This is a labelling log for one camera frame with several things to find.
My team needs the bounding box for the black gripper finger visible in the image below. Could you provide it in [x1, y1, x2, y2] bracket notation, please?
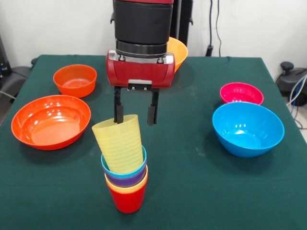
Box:
[113, 86, 124, 125]
[146, 88, 160, 127]

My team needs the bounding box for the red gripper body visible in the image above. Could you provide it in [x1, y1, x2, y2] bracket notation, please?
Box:
[106, 56, 177, 92]

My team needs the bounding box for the translucent yellow cup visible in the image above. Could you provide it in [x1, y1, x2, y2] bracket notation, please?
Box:
[91, 114, 144, 173]

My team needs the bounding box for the blue cup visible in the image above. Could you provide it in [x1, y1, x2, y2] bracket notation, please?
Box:
[100, 145, 147, 179]

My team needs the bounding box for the purple cup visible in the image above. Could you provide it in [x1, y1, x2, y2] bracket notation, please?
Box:
[103, 164, 148, 188]

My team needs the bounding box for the orange-yellow cup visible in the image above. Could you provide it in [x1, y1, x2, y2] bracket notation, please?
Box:
[105, 177, 148, 194]

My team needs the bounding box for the red cup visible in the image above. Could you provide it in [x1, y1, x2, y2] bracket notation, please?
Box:
[109, 184, 147, 214]

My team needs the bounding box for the large yellow bowl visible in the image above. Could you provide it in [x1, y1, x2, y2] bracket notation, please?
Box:
[166, 36, 189, 74]

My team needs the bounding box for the small orange bowl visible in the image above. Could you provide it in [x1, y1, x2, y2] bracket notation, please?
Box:
[53, 64, 97, 98]

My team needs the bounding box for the large shallow orange bowl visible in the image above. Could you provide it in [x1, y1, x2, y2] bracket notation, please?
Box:
[11, 94, 92, 151]

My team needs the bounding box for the dark green table cloth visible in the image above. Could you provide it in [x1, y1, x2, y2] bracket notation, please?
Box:
[0, 54, 307, 230]

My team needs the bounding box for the pink bowl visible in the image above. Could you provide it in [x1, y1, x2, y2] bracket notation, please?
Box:
[220, 82, 264, 105]

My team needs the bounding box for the large blue bowl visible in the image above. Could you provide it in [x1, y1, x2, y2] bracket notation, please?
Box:
[212, 102, 285, 159]

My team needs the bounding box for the grey stand base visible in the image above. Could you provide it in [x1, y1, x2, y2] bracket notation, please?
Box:
[0, 66, 32, 99]

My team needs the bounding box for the black equipment rack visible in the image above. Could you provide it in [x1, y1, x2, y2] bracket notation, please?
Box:
[0, 33, 12, 83]

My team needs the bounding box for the black stand base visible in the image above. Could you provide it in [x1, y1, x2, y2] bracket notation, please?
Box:
[275, 61, 307, 107]

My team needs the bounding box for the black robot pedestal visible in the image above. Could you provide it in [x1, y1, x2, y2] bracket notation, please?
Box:
[110, 0, 194, 56]

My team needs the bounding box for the black hanging cable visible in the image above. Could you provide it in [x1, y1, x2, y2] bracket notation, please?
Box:
[206, 0, 223, 58]

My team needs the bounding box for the blue cable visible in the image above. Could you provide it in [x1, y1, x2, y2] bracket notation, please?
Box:
[286, 74, 307, 130]

